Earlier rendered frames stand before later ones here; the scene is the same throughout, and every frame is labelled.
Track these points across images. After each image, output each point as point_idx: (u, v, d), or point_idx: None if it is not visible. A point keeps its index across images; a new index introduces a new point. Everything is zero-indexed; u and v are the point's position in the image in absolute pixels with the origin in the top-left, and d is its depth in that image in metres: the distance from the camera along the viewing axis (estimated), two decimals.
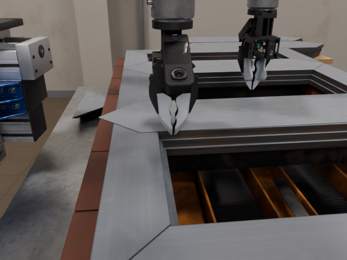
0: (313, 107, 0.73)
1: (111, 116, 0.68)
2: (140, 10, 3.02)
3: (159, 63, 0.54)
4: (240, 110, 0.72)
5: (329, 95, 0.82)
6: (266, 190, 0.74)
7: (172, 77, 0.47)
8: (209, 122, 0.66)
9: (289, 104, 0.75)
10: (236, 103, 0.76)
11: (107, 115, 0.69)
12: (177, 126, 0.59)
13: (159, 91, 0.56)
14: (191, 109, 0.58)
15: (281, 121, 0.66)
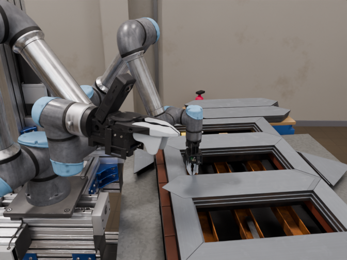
0: (265, 181, 1.48)
1: (168, 187, 1.44)
2: (156, 59, 3.77)
3: (110, 118, 0.63)
4: (229, 182, 1.47)
5: (277, 171, 1.57)
6: (242, 221, 1.50)
7: (116, 77, 0.62)
8: (214, 191, 1.41)
9: (254, 178, 1.50)
10: (227, 177, 1.51)
11: (166, 186, 1.44)
12: (170, 125, 0.61)
13: (130, 123, 0.61)
14: (162, 119, 0.65)
15: (248, 191, 1.41)
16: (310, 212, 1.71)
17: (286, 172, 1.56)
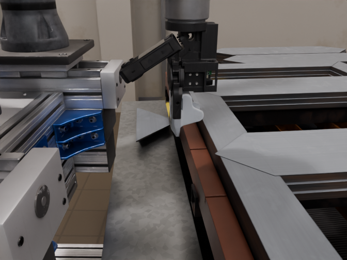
0: None
1: (229, 153, 0.63)
2: (163, 16, 2.96)
3: None
4: None
5: None
6: None
7: (124, 64, 0.55)
8: (341, 161, 0.60)
9: None
10: None
11: (223, 151, 0.63)
12: (171, 127, 0.59)
13: None
14: (172, 115, 0.55)
15: None
16: None
17: None
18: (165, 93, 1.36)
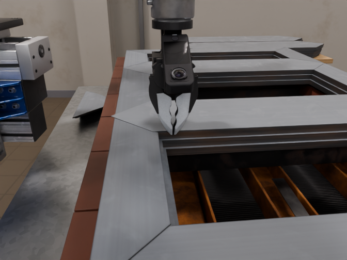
0: (325, 108, 0.73)
1: (124, 115, 0.68)
2: (140, 10, 3.02)
3: (159, 63, 0.54)
4: (252, 110, 0.72)
5: (341, 95, 0.81)
6: (266, 190, 0.74)
7: (172, 77, 0.47)
8: (222, 121, 0.66)
9: (301, 104, 0.75)
10: (247, 103, 0.76)
11: (120, 114, 0.69)
12: (177, 126, 0.59)
13: (159, 91, 0.56)
14: (191, 109, 0.58)
15: (294, 121, 0.66)
16: None
17: None
18: None
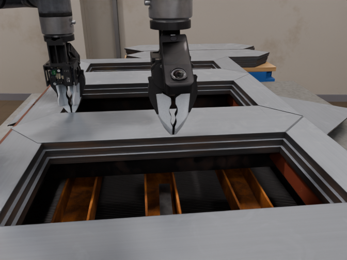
0: (211, 119, 0.81)
1: (22, 127, 0.76)
2: (115, 16, 3.09)
3: (158, 63, 0.54)
4: (142, 122, 0.79)
5: (236, 107, 0.89)
6: (158, 194, 0.81)
7: (172, 78, 0.47)
8: (107, 133, 0.73)
9: (191, 116, 0.82)
10: (144, 115, 0.83)
11: (19, 126, 0.76)
12: (177, 126, 0.59)
13: (158, 91, 0.56)
14: (190, 109, 0.58)
15: None
16: (289, 185, 1.03)
17: (251, 108, 0.88)
18: None
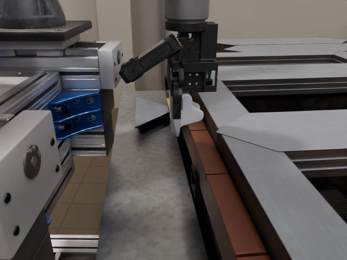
0: None
1: (230, 131, 0.61)
2: (163, 11, 2.94)
3: None
4: None
5: None
6: None
7: (123, 64, 0.55)
8: (346, 138, 0.58)
9: None
10: None
11: (224, 130, 0.61)
12: (171, 127, 0.59)
13: None
14: (172, 116, 0.55)
15: None
16: None
17: None
18: (164, 82, 1.33)
